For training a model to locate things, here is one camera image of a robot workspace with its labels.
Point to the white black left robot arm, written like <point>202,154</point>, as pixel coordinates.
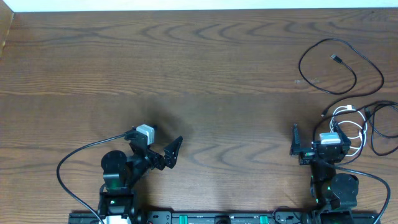
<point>120,173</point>

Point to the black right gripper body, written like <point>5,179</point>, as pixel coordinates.
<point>306,157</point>

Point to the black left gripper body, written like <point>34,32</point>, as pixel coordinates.
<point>156,162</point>

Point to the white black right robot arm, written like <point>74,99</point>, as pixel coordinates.
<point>334,193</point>

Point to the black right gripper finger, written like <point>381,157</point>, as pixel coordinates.
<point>295,148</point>
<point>344,141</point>

